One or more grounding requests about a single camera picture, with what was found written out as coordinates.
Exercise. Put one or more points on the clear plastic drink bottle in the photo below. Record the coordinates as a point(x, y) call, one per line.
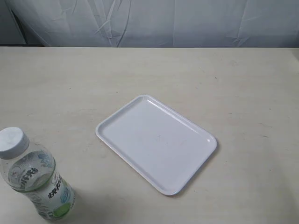
point(30, 169)

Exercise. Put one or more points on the white rectangular plastic tray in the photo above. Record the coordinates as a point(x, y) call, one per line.
point(161, 145)

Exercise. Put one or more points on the white wrinkled backdrop cloth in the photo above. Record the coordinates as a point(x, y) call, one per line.
point(160, 23)

